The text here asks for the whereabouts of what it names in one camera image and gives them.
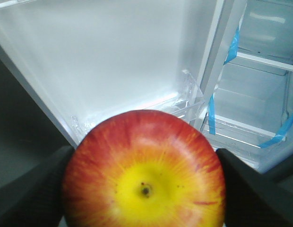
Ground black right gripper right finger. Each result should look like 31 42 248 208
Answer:
216 148 293 227

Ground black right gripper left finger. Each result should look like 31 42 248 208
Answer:
0 146 74 227

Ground red yellow apple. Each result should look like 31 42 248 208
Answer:
62 110 226 227

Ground fridge door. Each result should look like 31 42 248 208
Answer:
0 0 234 148

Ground white fridge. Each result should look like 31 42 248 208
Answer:
196 0 293 173

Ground blue tape strip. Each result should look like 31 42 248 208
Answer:
258 114 293 148
208 95 216 135
224 28 240 65

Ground clear lower door shelf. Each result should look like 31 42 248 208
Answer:
71 70 205 144

